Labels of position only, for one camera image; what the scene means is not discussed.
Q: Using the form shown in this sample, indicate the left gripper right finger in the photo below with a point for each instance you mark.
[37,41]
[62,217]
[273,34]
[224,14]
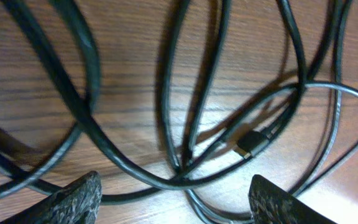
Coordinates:
[271,204]

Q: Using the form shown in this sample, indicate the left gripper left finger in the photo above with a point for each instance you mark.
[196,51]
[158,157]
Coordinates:
[76,203]

